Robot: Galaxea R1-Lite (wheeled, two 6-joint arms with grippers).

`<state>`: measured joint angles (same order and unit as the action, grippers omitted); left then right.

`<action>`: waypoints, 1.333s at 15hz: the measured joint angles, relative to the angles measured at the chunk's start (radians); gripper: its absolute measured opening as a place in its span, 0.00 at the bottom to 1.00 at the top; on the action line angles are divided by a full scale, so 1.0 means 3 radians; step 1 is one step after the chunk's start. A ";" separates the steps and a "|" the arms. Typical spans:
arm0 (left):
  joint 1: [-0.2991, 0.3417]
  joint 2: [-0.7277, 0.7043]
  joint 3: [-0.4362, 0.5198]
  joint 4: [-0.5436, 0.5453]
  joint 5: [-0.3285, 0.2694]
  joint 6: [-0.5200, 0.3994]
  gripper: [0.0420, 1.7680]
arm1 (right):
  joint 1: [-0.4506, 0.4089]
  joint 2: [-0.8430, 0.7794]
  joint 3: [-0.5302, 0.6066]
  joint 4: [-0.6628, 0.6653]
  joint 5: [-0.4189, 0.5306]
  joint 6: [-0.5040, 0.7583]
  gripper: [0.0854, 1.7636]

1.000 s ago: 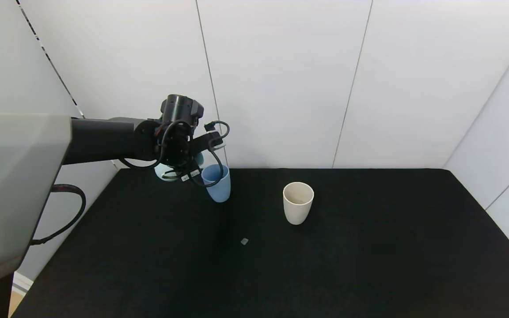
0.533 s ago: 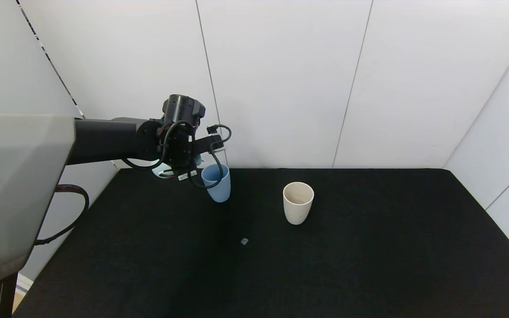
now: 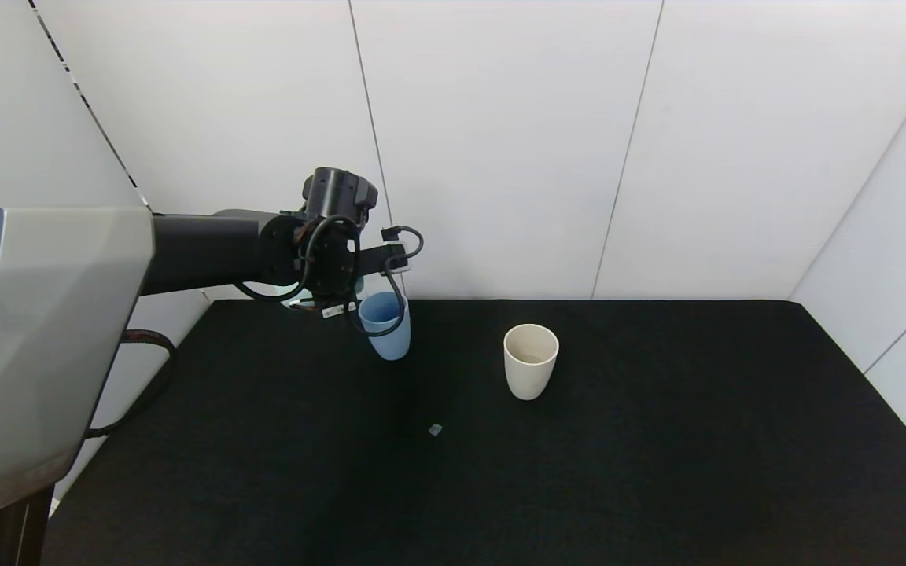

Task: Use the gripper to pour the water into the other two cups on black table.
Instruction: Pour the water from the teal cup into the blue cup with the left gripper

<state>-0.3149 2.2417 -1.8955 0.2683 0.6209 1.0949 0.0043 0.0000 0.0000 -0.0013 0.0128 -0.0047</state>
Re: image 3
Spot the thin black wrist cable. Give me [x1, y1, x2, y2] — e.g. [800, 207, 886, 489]
[233, 214, 425, 339]

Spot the beige plastic cup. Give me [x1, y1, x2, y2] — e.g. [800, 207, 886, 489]
[503, 324, 560, 401]

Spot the light blue plastic cup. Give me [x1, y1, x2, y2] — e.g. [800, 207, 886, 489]
[358, 291, 412, 362]

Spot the thick black braided cable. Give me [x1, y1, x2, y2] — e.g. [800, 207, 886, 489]
[87, 330, 179, 439]

